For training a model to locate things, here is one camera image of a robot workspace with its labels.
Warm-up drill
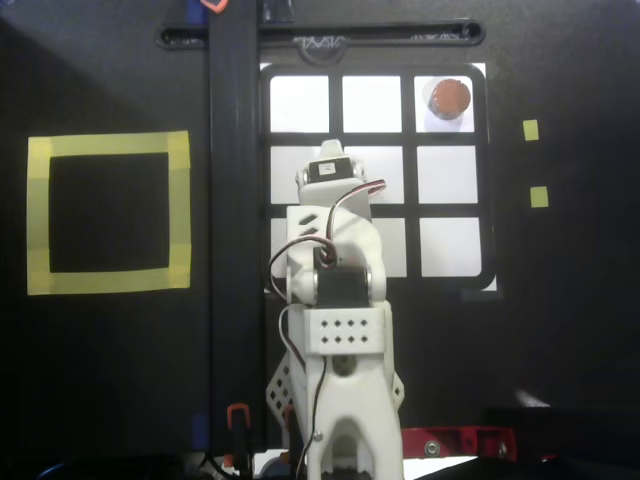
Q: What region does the orange handled black clamp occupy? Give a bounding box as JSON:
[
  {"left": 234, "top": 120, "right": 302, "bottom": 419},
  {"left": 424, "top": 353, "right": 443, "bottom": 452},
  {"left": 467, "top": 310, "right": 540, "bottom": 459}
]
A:
[
  {"left": 282, "top": 404, "right": 297, "bottom": 466},
  {"left": 225, "top": 403, "right": 252, "bottom": 474}
]

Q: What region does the red metal bracket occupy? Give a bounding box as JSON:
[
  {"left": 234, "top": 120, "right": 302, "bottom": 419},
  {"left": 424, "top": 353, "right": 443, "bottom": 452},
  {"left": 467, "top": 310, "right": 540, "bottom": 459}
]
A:
[{"left": 402, "top": 425, "right": 517, "bottom": 460}]

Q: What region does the black grid frame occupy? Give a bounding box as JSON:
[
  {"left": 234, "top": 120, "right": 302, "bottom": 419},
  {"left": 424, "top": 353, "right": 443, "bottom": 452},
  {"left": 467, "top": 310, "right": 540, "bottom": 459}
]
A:
[{"left": 258, "top": 62, "right": 497, "bottom": 292}]

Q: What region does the black grid tray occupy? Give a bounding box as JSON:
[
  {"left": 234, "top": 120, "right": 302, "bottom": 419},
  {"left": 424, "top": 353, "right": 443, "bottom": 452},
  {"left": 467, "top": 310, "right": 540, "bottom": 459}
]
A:
[{"left": 259, "top": 62, "right": 499, "bottom": 292}]

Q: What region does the blue tape strip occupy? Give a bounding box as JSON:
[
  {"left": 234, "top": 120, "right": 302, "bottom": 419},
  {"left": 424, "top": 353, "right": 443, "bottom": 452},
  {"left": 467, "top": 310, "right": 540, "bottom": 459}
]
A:
[
  {"left": 183, "top": 0, "right": 211, "bottom": 24},
  {"left": 192, "top": 413, "right": 211, "bottom": 450}
]

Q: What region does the red capped small bottle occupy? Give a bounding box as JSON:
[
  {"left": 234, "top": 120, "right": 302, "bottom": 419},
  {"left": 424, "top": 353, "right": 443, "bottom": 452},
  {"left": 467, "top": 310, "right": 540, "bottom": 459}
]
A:
[{"left": 422, "top": 77, "right": 474, "bottom": 134}]

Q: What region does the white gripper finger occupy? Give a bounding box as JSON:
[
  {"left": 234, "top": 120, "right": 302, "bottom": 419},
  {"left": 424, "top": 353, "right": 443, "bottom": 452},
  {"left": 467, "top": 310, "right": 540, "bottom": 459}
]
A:
[{"left": 318, "top": 139, "right": 347, "bottom": 161}]

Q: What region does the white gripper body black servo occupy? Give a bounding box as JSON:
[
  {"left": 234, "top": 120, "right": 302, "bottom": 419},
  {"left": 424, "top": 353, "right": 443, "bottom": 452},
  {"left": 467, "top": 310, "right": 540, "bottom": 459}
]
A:
[{"left": 294, "top": 154, "right": 374, "bottom": 222}]

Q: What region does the arm servo cable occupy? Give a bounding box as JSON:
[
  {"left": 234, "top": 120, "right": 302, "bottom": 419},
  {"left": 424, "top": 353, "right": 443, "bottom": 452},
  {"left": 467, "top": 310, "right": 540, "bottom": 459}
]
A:
[{"left": 268, "top": 178, "right": 389, "bottom": 451}]

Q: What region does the black aluminium extrusion rail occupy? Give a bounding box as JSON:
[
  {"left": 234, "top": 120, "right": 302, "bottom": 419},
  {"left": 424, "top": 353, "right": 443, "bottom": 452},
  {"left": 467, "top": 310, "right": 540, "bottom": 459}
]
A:
[{"left": 208, "top": 0, "right": 264, "bottom": 449}]

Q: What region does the yellow tape square outline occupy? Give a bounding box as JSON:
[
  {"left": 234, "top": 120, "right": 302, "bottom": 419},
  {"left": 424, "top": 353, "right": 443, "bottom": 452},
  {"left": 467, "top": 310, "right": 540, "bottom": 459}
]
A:
[{"left": 27, "top": 130, "right": 193, "bottom": 296}]

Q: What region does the white perforated base plate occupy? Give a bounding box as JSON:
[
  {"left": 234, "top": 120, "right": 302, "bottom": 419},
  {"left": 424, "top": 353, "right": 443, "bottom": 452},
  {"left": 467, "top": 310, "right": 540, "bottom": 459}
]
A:
[{"left": 264, "top": 357, "right": 406, "bottom": 417}]

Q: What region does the black slotted bar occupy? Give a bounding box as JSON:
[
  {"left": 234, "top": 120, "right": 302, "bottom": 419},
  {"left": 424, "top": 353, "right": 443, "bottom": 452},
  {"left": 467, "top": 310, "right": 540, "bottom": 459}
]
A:
[{"left": 158, "top": 19, "right": 487, "bottom": 50}]

